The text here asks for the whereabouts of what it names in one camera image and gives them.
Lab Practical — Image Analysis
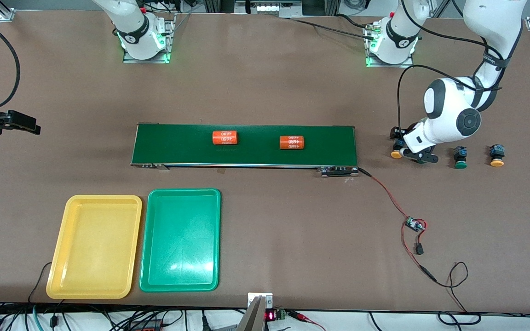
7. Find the green plastic tray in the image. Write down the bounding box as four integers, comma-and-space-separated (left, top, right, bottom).
139, 188, 222, 293

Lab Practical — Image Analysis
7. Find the small green circuit board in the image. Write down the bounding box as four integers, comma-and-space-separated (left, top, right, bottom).
405, 217, 427, 233

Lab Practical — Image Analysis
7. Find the green mushroom push button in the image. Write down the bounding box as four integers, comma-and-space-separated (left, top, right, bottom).
452, 146, 469, 170

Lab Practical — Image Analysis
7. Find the red clip test lead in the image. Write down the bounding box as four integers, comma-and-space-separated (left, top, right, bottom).
288, 310, 328, 331

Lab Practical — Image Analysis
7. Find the orange cylindrical battery cell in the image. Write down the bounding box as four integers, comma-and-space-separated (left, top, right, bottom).
279, 136, 305, 150
213, 131, 239, 146

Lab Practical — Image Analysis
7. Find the yellow plastic tray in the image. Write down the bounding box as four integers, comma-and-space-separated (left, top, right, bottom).
46, 194, 143, 300

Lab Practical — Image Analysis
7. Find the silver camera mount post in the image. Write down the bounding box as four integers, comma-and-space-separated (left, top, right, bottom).
237, 292, 274, 331

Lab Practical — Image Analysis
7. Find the red black conveyor wire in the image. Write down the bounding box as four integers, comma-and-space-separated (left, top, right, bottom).
357, 166, 438, 283

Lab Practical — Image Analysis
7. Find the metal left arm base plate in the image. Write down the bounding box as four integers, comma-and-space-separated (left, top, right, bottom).
365, 23, 415, 68

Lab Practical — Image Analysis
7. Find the black table power cable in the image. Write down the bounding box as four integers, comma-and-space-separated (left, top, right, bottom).
288, 13, 378, 40

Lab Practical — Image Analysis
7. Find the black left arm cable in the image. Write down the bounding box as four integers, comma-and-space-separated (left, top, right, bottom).
396, 0, 507, 138

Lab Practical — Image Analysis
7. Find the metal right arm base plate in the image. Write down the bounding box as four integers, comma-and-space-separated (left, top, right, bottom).
122, 14, 176, 64

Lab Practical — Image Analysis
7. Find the thin black looped cable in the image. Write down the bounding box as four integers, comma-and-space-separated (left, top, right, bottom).
434, 262, 469, 313

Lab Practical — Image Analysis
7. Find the green conveyor belt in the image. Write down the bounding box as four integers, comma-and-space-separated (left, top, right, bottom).
130, 123, 360, 177

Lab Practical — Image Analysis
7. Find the black coiled cable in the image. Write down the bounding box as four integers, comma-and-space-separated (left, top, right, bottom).
438, 312, 482, 326

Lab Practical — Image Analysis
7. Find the grey control box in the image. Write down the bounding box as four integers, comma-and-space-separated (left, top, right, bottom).
235, 0, 302, 18

